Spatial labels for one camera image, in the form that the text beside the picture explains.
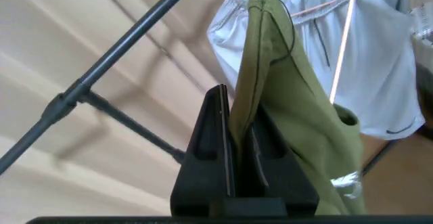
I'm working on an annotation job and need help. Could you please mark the pale grey shorts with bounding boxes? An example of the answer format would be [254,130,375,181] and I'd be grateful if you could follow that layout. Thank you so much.
[206,0,426,141]

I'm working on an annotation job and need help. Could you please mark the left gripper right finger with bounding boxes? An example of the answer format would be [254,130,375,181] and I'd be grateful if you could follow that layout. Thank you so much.
[236,105,320,217]

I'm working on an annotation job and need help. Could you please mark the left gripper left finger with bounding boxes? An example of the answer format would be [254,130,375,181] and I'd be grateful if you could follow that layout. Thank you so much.
[170,84,236,217]

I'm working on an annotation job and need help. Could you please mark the beige curtain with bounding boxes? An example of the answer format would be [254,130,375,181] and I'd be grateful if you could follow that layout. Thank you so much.
[0,0,433,217]

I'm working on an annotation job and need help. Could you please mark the black clothes rack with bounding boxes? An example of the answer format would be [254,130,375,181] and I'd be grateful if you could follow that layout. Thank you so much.
[0,0,400,177]

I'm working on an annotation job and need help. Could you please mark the green garment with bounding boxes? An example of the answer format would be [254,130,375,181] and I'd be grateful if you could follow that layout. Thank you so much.
[228,0,368,217]

